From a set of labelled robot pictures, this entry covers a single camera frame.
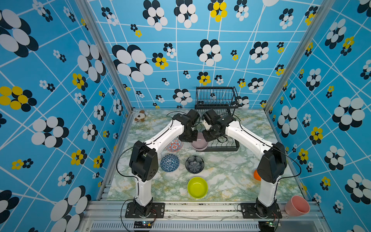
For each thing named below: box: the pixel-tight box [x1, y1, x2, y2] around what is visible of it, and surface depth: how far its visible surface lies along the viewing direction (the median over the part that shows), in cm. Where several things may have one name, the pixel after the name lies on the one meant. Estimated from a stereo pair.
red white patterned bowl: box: [165, 136, 184, 153], surface depth 98 cm
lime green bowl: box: [186, 176, 209, 200], surface depth 82 cm
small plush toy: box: [134, 109, 146, 124], surface depth 115 cm
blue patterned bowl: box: [160, 153, 180, 173], surface depth 90 cm
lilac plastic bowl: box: [190, 131, 209, 152], surface depth 84 cm
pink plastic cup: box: [284, 195, 311, 218], surface depth 68 cm
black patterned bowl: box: [185, 155, 205, 174], surface depth 89 cm
